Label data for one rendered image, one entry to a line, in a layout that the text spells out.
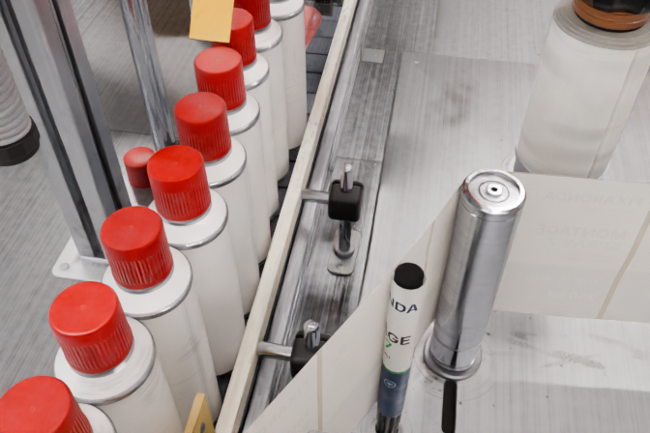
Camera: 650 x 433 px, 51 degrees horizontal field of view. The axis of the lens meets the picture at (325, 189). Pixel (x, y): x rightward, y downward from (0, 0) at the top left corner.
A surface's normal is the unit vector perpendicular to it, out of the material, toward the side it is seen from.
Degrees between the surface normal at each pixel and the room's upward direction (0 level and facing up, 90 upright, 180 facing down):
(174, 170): 2
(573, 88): 91
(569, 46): 93
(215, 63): 3
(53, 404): 2
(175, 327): 90
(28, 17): 90
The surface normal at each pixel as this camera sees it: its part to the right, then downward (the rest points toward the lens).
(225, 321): 0.62, 0.56
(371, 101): 0.00, -0.70
